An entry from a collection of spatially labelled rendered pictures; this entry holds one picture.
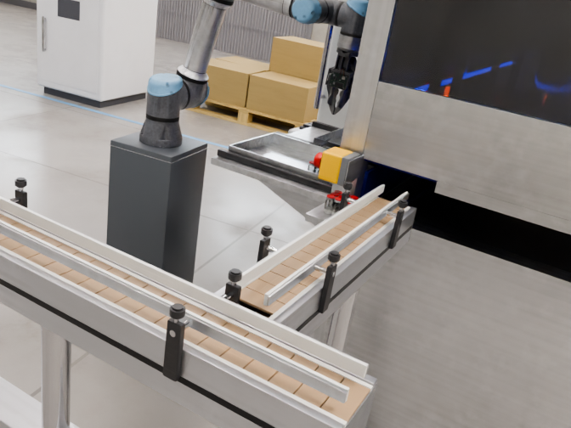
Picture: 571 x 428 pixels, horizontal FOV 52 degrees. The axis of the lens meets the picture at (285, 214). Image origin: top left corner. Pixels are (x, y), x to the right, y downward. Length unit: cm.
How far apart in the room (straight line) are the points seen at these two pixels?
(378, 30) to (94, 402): 148
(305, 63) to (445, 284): 447
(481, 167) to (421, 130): 16
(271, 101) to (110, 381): 377
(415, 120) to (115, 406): 136
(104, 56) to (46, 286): 467
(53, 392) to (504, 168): 103
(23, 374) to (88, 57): 379
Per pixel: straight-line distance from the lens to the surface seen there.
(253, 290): 98
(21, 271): 102
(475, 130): 141
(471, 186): 143
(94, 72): 562
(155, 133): 209
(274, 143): 197
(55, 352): 112
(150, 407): 214
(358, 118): 149
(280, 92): 548
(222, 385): 81
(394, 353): 166
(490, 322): 154
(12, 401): 135
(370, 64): 146
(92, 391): 220
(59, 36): 583
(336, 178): 144
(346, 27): 189
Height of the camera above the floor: 142
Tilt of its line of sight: 22 degrees down
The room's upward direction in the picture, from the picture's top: 10 degrees clockwise
